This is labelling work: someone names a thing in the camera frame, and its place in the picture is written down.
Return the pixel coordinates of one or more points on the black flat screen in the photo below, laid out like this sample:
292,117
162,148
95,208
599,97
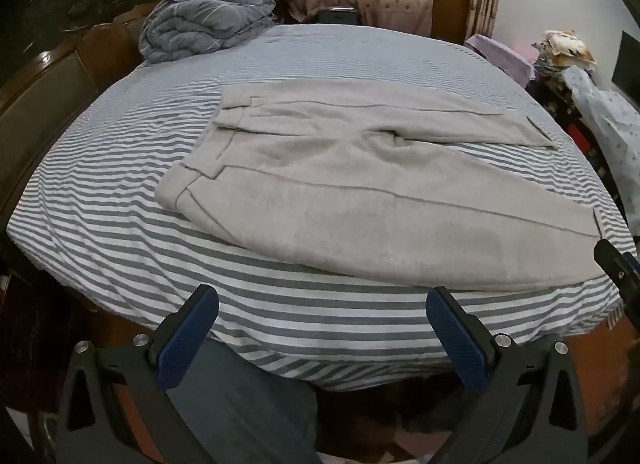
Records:
629,69

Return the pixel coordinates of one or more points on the red box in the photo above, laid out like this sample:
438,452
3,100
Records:
578,135

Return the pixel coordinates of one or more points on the light grey pants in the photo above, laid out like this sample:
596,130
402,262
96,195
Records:
350,194

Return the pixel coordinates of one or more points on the bed with grey striped sheet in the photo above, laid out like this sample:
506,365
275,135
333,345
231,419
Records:
125,184

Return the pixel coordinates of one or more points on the black box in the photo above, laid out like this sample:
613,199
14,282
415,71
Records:
337,16

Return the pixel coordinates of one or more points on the folded blue-grey quilt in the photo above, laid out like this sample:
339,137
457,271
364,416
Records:
200,19

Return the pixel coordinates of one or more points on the floral pillow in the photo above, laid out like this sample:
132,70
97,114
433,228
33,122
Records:
567,46

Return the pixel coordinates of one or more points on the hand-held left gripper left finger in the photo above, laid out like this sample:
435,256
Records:
187,341

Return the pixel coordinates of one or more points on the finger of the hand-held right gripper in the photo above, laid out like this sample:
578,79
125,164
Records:
619,269

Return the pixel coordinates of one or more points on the dark carved wooden headboard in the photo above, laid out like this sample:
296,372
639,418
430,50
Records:
50,84

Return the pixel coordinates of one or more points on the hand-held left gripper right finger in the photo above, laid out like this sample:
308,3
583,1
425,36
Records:
460,344

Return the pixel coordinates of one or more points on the person's leg in jeans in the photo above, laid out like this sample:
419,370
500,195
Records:
245,414

